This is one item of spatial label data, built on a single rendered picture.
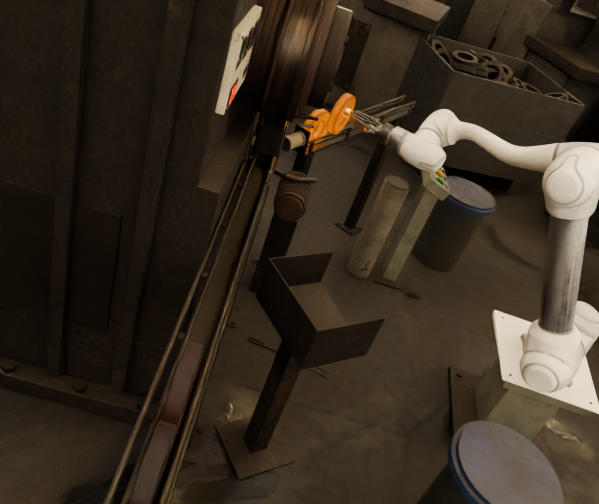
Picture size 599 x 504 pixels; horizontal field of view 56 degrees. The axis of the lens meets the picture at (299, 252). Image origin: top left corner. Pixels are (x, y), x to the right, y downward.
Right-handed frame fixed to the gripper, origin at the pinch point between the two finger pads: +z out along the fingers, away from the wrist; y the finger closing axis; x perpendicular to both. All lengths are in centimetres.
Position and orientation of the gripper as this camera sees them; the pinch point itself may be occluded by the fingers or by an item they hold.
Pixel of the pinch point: (343, 110)
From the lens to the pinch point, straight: 216.2
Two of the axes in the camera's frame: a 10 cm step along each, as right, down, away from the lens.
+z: -8.3, -5.2, 2.1
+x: 3.3, -7.5, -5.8
